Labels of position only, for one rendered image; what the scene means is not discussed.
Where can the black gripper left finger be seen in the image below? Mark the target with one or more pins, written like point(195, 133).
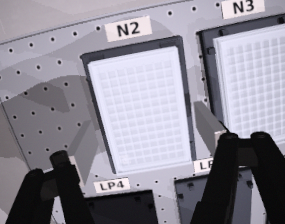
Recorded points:
point(35, 198)

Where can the grey perforated base plate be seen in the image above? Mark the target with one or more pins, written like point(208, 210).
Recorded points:
point(45, 97)

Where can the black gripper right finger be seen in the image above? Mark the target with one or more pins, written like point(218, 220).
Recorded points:
point(260, 152)

